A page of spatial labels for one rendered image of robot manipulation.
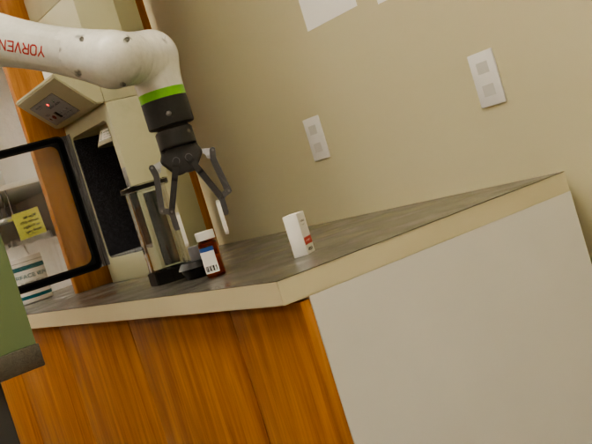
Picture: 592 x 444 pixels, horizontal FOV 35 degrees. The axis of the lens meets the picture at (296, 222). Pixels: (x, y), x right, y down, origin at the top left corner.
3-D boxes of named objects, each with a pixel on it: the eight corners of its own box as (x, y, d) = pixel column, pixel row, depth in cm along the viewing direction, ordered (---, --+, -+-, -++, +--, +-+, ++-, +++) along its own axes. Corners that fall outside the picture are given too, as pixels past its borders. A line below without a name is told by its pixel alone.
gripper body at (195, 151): (192, 123, 188) (206, 167, 188) (151, 135, 187) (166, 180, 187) (193, 120, 180) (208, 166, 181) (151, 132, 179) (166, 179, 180)
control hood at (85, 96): (63, 128, 270) (53, 94, 269) (105, 101, 243) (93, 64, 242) (25, 136, 263) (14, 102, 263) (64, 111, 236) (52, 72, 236)
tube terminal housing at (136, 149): (185, 257, 286) (109, 14, 282) (238, 247, 259) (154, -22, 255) (112, 282, 272) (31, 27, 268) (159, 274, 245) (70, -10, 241)
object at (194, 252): (210, 270, 203) (202, 241, 202) (231, 267, 195) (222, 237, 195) (173, 284, 197) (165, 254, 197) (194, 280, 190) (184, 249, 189)
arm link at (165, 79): (179, 21, 185) (135, 40, 190) (144, 20, 174) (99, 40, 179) (200, 90, 186) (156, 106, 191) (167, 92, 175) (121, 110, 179)
